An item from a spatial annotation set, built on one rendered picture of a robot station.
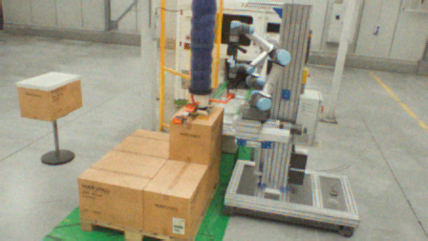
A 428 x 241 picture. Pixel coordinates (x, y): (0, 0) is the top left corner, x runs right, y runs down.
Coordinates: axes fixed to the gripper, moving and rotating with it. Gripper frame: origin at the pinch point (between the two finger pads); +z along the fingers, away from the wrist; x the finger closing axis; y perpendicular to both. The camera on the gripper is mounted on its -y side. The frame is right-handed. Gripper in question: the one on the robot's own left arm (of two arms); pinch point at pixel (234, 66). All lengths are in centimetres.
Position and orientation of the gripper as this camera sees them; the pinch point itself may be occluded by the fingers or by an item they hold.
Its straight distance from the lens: 292.4
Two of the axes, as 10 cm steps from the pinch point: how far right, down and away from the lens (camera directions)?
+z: -0.6, 9.3, 3.5
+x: -2.1, 3.3, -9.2
